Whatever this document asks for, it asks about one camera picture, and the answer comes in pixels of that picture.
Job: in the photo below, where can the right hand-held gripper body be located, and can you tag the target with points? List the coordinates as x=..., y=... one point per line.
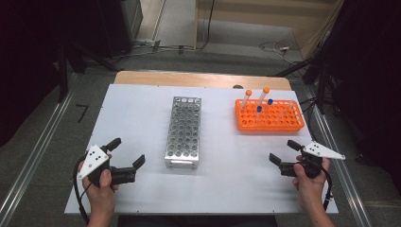
x=318, y=150

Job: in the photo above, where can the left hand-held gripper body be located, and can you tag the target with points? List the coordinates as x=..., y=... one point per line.
x=94, y=159

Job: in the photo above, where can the orange plastic tube rack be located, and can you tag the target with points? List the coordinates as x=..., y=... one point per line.
x=271, y=121

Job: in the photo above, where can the clear glass test tube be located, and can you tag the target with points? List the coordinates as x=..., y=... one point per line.
x=281, y=113

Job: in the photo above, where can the blue-capped plastic tube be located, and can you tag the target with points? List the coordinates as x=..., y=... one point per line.
x=259, y=109
x=270, y=101

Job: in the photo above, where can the metal test tube rack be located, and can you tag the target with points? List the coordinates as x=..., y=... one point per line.
x=183, y=132

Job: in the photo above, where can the orange-capped plastic tube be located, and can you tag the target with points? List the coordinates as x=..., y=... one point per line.
x=263, y=95
x=246, y=97

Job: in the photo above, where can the person's left hand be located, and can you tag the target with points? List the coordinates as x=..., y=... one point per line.
x=101, y=195

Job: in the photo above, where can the person's right hand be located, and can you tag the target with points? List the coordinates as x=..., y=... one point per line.
x=310, y=190

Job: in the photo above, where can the person's dark clothing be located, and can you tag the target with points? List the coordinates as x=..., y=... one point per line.
x=195, y=221

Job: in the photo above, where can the black stand leg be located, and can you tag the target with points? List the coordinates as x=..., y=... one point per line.
x=63, y=72

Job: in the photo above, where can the wooden table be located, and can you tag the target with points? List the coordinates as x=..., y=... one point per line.
x=195, y=78

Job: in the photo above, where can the power strip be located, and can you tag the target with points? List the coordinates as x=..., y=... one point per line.
x=148, y=42

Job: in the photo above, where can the dark cabinet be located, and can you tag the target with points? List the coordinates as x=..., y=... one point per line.
x=121, y=25

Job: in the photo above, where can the aluminium floor rail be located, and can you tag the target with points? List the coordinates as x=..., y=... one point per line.
x=34, y=154
x=353, y=195

